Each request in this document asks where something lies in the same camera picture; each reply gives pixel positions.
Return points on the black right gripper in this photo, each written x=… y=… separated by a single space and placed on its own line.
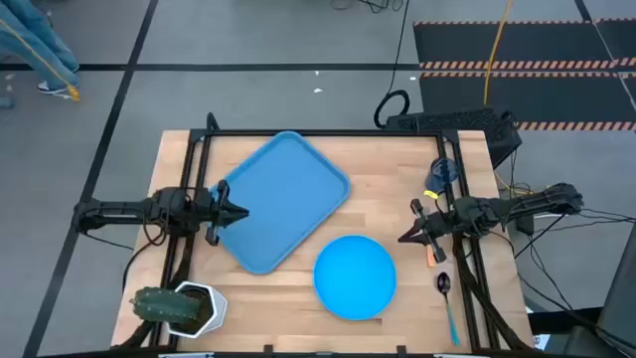
x=444 y=221

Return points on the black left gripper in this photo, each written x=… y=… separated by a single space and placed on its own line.
x=206 y=211

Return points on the translucent blue faceted cup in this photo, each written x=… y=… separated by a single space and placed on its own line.
x=442 y=174

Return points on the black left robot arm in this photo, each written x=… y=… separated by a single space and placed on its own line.
x=114 y=209

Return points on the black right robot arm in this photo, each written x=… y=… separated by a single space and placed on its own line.
x=536 y=201

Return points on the blue rectangular plastic tray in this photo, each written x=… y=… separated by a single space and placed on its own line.
x=283 y=199

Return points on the white hexagonal plant pot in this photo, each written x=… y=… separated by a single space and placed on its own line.
x=216 y=303

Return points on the green cactus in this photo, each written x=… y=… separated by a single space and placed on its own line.
x=164 y=304

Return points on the black computer case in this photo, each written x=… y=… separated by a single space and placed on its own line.
x=457 y=124

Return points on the black floor mat striped edges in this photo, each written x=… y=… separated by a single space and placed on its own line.
x=546 y=45

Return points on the person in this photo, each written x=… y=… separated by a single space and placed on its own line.
x=30 y=35

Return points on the black metal table frame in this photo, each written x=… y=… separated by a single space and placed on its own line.
x=323 y=132

